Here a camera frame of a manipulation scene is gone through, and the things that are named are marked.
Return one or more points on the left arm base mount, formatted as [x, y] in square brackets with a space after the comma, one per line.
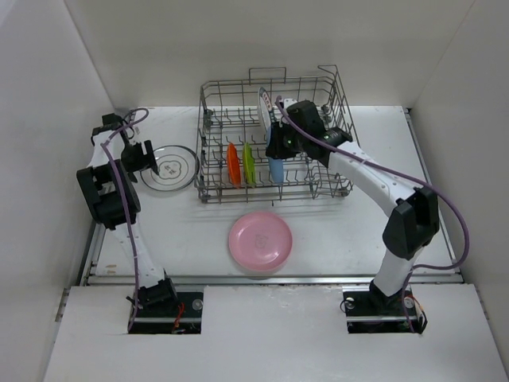
[177, 318]

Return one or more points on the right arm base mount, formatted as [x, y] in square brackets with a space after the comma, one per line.
[399, 316]

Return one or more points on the light blue plastic plate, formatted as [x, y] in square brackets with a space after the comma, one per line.
[275, 165]

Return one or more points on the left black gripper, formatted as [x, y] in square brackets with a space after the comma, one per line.
[144, 161]

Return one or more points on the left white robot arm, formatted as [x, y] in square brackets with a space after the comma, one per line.
[107, 184]

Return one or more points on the lime green plastic plate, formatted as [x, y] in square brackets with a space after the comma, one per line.
[248, 164]

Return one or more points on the orange plastic plate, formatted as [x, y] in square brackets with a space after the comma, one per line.
[233, 166]

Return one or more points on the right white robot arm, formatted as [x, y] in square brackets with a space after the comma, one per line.
[411, 207]

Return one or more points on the grey wire dish rack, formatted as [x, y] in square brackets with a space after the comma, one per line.
[228, 117]

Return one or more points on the pink plastic plate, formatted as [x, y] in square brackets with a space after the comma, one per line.
[260, 241]

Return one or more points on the white plate green red rim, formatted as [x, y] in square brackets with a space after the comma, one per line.
[265, 109]

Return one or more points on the aluminium front rail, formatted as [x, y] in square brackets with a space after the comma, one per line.
[278, 280]

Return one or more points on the white plate grey floral pattern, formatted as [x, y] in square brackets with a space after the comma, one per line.
[176, 169]

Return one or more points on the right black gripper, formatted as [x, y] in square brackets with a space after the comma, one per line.
[275, 149]

